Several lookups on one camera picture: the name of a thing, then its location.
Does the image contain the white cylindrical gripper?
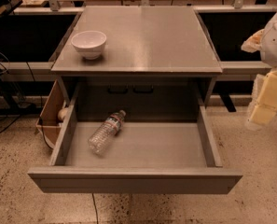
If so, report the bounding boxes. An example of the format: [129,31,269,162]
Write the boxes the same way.
[241,29,277,131]

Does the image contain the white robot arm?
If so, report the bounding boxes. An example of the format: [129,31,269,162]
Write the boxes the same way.
[242,12,277,131]

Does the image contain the clear plastic water bottle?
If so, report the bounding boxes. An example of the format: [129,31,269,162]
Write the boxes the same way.
[88,110,126,155]

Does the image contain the grey cabinet counter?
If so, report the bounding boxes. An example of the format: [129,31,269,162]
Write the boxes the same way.
[52,7,222,121]

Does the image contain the grey open top drawer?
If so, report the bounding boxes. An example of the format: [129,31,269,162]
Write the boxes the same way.
[28,82,242,194]

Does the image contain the brown cardboard box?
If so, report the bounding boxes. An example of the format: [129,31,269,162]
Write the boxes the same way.
[36,81,64,148]

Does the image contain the white ceramic bowl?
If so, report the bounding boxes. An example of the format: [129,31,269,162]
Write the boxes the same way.
[71,31,107,60]

